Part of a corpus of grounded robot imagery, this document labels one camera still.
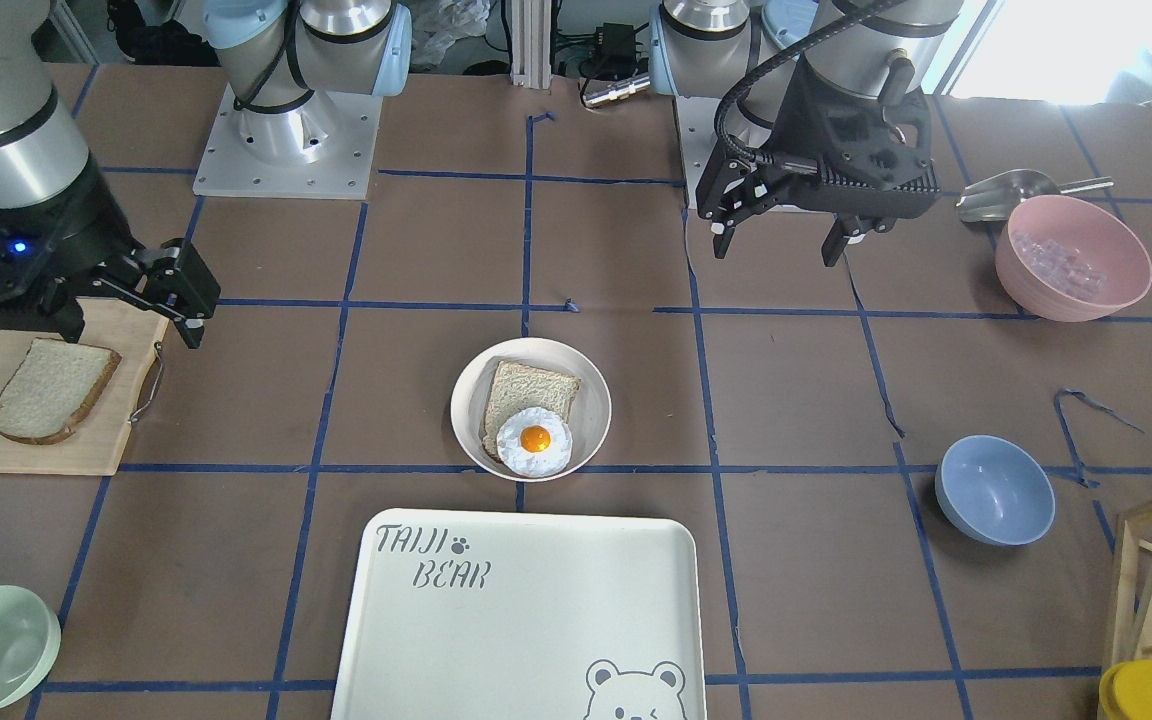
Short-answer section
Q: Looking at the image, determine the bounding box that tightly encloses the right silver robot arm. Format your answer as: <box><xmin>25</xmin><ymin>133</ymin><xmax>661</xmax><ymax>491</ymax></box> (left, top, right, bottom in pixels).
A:
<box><xmin>0</xmin><ymin>1</ymin><xmax>414</xmax><ymax>348</ymax></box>

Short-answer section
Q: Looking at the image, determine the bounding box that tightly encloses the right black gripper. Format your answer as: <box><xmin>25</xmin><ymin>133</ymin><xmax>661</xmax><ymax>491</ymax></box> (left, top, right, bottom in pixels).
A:
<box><xmin>0</xmin><ymin>165</ymin><xmax>221</xmax><ymax>350</ymax></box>

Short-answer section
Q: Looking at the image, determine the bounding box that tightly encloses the bread slice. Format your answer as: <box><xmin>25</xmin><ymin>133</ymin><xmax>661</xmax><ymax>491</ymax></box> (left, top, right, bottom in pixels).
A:
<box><xmin>483</xmin><ymin>361</ymin><xmax>582</xmax><ymax>464</ymax></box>
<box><xmin>0</xmin><ymin>338</ymin><xmax>122</xmax><ymax>446</ymax></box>

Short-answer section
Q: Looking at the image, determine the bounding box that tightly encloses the metal scoop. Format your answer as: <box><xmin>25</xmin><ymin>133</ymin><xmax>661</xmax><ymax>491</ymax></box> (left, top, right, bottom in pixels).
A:
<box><xmin>955</xmin><ymin>169</ymin><xmax>1115</xmax><ymax>223</ymax></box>

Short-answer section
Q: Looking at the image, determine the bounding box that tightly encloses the aluminium frame post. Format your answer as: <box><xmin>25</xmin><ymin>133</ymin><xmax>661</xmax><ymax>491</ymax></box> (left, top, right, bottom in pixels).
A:
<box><xmin>500</xmin><ymin>1</ymin><xmax>556</xmax><ymax>94</ymax></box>

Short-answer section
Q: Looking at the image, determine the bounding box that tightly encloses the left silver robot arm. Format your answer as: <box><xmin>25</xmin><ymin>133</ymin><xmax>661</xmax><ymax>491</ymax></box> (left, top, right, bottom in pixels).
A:
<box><xmin>647</xmin><ymin>1</ymin><xmax>963</xmax><ymax>266</ymax></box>

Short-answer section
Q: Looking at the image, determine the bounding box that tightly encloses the bread slice on plate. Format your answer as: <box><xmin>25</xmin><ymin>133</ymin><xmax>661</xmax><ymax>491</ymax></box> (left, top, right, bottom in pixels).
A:
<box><xmin>483</xmin><ymin>361</ymin><xmax>582</xmax><ymax>464</ymax></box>

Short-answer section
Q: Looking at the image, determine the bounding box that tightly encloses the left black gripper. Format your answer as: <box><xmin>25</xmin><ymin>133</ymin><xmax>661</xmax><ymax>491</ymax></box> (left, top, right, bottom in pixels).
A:
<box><xmin>696</xmin><ymin>53</ymin><xmax>941</xmax><ymax>266</ymax></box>

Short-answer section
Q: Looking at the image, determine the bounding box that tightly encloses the cream round plate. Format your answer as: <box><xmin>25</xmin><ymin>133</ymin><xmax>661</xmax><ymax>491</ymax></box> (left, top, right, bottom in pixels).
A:
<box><xmin>449</xmin><ymin>338</ymin><xmax>612</xmax><ymax>483</ymax></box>

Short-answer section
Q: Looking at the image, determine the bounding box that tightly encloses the yellow cup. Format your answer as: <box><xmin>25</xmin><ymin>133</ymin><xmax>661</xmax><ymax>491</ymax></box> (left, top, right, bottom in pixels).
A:
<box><xmin>1098</xmin><ymin>659</ymin><xmax>1152</xmax><ymax>719</ymax></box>

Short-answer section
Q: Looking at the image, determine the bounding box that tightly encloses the fried egg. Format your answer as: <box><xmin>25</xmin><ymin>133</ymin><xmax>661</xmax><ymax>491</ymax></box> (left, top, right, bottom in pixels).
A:
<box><xmin>495</xmin><ymin>407</ymin><xmax>573</xmax><ymax>479</ymax></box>

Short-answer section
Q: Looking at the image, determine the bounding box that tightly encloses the blue bowl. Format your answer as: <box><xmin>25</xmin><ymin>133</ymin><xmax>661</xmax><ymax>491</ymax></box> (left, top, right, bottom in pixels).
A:
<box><xmin>934</xmin><ymin>435</ymin><xmax>1056</xmax><ymax>547</ymax></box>

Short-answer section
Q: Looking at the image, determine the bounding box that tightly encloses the cream bear tray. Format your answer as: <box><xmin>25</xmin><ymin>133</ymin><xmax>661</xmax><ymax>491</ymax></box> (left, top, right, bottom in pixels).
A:
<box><xmin>332</xmin><ymin>509</ymin><xmax>707</xmax><ymax>719</ymax></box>

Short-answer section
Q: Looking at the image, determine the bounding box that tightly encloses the wooden cutting board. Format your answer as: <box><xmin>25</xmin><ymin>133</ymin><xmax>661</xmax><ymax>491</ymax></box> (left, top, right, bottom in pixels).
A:
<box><xmin>0</xmin><ymin>300</ymin><xmax>174</xmax><ymax>477</ymax></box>

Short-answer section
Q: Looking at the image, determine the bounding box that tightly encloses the black power adapter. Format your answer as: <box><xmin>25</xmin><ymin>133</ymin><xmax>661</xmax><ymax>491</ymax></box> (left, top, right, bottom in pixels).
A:
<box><xmin>593</xmin><ymin>23</ymin><xmax>639</xmax><ymax>65</ymax></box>

